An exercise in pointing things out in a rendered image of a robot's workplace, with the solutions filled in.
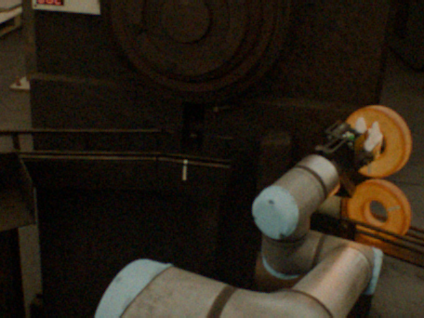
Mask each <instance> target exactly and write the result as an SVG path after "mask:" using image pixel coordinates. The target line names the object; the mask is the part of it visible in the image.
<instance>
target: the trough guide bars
mask: <svg viewBox="0 0 424 318"><path fill-rule="evenodd" d="M370 213H371V214H372V216H373V217H374V219H380V220H382V221H385V222H387V217H384V216H382V215H380V214H374V213H372V212H370ZM341 219H342V220H344V221H347V223H341V228H345V229H347V241H352V242H355V241H356V233H357V232H358V233H360V234H362V235H364V236H369V237H372V238H374V239H377V240H379V241H382V242H385V243H387V244H390V245H396V246H399V247H401V248H403V249H408V250H410V251H412V252H415V253H419V254H420V255H423V256H424V249H421V248H416V247H414V246H411V245H406V244H404V243H401V242H399V241H396V240H392V239H390V238H387V237H385V236H380V235H377V234H375V233H373V232H367V231H365V230H362V229H360V228H356V225H358V226H361V227H365V228H367V229H369V230H372V231H374V232H381V233H383V234H386V235H388V236H392V237H395V238H397V239H400V240H404V241H406V242H408V243H411V244H413V245H420V246H422V247H424V236H422V235H417V234H415V233H412V232H405V233H404V235H402V234H400V233H397V232H391V231H388V230H386V229H383V228H381V227H377V226H374V225H372V224H369V223H364V222H361V221H360V220H357V219H351V218H348V217H346V216H342V218H341ZM408 229H409V230H412V231H417V232H421V233H424V229H423V228H421V227H417V226H413V225H411V224H409V227H408Z"/></svg>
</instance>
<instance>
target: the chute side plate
mask: <svg viewBox="0 0 424 318"><path fill-rule="evenodd" d="M22 162H23V164H24V165H25V167H26V170H27V172H28V173H29V175H30V177H31V180H32V182H33V187H34V188H62V189H102V190H143V191H162V192H180V193H187V194H192V195H198V191H199V185H202V186H207V187H214V188H220V198H225V197H226V188H227V177H228V169H216V168H210V167H203V166H191V165H178V164H170V163H165V162H158V168H156V162H155V161H91V160H22ZM183 166H186V179H183Z"/></svg>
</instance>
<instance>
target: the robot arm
mask: <svg viewBox="0 0 424 318"><path fill-rule="evenodd" d="M334 126H337V128H335V129H334V131H333V132H331V133H330V129H332V128H334ZM382 138H383V135H382V133H380V132H379V128H378V122H375V123H374V124H373V126H372V128H366V126H365V120H364V118H363V117H361V118H360V119H358V120H357V122H356V128H351V124H347V123H343V124H340V120H338V121H337V122H336V123H335V124H333V125H332V126H331V127H330V128H328V129H327V130H326V131H325V146H319V145H318V146H316V148H314V150H315V155H308V156H306V157H305V158H304V159H303V160H301V161H300V162H299V163H298V165H295V166H294V168H293V169H290V170H289V171H288V172H287V173H286V174H284V175H283V176H282V177H281V178H280V179H278V180H277V181H276V182H275V183H273V184H272V186H271V187H268V188H266V189H265V190H264V191H263V192H261V194H260V196H258V197H257V199H256V201H255V202H254V204H253V206H252V214H253V216H254V219H255V222H256V223H257V225H258V227H259V228H260V229H261V231H262V246H261V256H262V259H263V264H264V265H265V267H266V269H267V270H268V271H269V272H270V273H271V274H272V275H274V276H275V277H279V278H282V279H293V278H296V277H299V276H300V275H301V274H302V275H304V276H306V277H304V278H302V279H301V281H300V282H298V284H297V285H295V286H293V288H292V289H283V290H279V291H274V292H271V293H270V294H265V293H259V292H253V291H247V290H243V289H239V288H237V287H234V286H230V285H226V284H224V283H220V282H217V281H215V280H212V279H210V278H205V277H202V276H200V275H197V274H195V273H190V272H186V271H184V270H182V269H177V268H175V266H174V265H172V264H161V263H158V262H155V261H151V260H149V259H139V260H137V261H134V262H133V263H131V264H129V265H128V266H126V267H125V268H124V269H123V270H122V271H121V272H120V273H119V274H118V275H117V276H116V277H115V279H114V280H113V282H112V284H111V285H110V286H109V287H108V289H107V291H106V293H105V295H104V296H103V298H102V300H101V303H100V304H99V308H98V310H97V312H96V315H95V317H94V318H346V316H348V314H349V312H350V310H351V308H352V307H353V305H354V302H355V301H356V300H357V298H358V297H359V295H360V294H368V295H372V294H373V293H374V290H375V288H376V285H377V279H378V274H379V271H380V267H381V263H382V251H381V250H380V249H375V248H374V247H373V246H371V245H360V244H357V243H355V242H352V241H347V240H343V239H341V238H338V237H336V236H335V237H333V236H330V235H326V234H324V233H321V232H314V231H311V230H309V226H310V216H311V213H312V212H314V211H315V210H316V209H317V208H318V207H319V206H320V205H321V204H323V203H324V202H325V201H326V200H327V199H328V198H329V197H330V196H332V195H333V194H334V192H335V193H336V194H338V195H339V196H343V197H349V198H352V197H353V195H354V193H355V192H356V187H355V186H354V185H353V184H352V182H351V180H350V179H349V178H348V175H347V174H348V171H350V172H354V171H359V170H361V169H362V168H364V167H365V166H369V165H370V164H371V163H373V162H374V160H376V159H377V158H378V152H379V149H380V145H381V141H382ZM345 173H346V174H345Z"/></svg>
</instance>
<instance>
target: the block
mask: <svg viewBox="0 0 424 318"><path fill-rule="evenodd" d="M292 140H293V135H292V133H291V132H284V131H277V130H269V129H267V130H265V131H264V132H263V134H262V137H261V145H260V153H259V161H258V177H257V193H256V199H257V197H258V196H260V194H261V192H263V191H264V190H265V189H266V188H268V187H271V186H272V184H273V183H275V182H276V181H277V180H278V179H280V178H281V177H282V176H283V175H284V174H286V173H287V172H288V171H289V160H290V153H291V147H292Z"/></svg>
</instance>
